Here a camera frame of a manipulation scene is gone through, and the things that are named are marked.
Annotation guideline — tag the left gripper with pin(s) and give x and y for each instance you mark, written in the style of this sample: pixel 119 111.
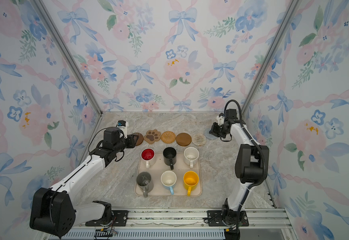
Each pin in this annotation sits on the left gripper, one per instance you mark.
pixel 132 142

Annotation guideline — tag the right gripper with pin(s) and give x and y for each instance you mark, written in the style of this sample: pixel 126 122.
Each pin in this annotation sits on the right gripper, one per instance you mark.
pixel 213 131

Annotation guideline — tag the dark glossy wooden round coaster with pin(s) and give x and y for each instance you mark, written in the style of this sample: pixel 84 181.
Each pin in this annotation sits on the dark glossy wooden round coaster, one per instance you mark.
pixel 139 139

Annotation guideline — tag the cork paw print coaster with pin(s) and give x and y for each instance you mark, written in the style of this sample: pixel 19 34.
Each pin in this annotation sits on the cork paw print coaster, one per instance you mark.
pixel 152 136

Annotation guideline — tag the plain round wooden coaster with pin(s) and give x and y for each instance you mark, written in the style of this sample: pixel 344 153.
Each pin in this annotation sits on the plain round wooden coaster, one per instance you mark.
pixel 183 139

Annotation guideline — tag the woven rattan round coaster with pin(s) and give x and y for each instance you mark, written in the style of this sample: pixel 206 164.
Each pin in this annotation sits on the woven rattan round coaster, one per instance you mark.
pixel 168 137

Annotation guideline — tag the grey woven round coaster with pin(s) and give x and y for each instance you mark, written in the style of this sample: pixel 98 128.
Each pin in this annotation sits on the grey woven round coaster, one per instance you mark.
pixel 208 135

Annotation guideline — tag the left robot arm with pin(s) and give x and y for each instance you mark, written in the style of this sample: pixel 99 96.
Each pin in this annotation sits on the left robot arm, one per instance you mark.
pixel 52 209

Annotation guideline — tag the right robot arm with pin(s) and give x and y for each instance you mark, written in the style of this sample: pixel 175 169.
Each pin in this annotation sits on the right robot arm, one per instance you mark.
pixel 250 167

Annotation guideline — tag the white mug red inside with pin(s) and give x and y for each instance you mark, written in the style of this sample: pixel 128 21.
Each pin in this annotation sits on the white mug red inside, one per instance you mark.
pixel 148 157

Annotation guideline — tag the cream white mug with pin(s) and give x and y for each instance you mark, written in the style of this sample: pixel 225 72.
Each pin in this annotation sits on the cream white mug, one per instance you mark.
pixel 191 156

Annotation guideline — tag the black mug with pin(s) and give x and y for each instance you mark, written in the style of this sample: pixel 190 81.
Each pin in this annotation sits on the black mug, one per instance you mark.
pixel 169 155

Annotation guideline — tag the grey glass mug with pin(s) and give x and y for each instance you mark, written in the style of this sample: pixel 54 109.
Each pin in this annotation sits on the grey glass mug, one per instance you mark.
pixel 145 183

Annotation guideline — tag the beige serving tray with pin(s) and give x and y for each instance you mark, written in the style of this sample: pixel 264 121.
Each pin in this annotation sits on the beige serving tray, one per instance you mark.
pixel 159 180

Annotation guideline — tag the yellow mug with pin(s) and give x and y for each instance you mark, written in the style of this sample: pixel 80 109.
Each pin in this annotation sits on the yellow mug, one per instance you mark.
pixel 190 181

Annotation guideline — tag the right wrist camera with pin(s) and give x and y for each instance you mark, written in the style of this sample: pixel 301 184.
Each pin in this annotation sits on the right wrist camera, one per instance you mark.
pixel 230 115

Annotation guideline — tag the white mug blue handle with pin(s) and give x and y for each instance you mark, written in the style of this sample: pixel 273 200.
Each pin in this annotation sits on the white mug blue handle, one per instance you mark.
pixel 168 180

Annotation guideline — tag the aluminium frame post left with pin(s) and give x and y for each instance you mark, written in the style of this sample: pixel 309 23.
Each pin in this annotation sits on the aluminium frame post left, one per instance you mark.
pixel 41 9

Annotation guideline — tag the aluminium frame post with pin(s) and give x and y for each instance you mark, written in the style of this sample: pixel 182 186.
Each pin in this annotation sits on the aluminium frame post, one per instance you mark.
pixel 41 9
pixel 273 48

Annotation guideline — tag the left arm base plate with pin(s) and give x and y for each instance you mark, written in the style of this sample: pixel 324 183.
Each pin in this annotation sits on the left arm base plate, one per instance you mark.
pixel 119 219

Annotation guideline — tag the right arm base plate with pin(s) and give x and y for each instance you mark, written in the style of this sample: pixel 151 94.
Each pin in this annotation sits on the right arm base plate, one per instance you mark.
pixel 213 217

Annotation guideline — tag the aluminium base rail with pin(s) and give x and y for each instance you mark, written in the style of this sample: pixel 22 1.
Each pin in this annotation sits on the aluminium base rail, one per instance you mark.
pixel 188 224

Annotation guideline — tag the aluminium frame post right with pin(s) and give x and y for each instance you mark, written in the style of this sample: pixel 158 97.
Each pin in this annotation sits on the aluminium frame post right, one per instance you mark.
pixel 273 48

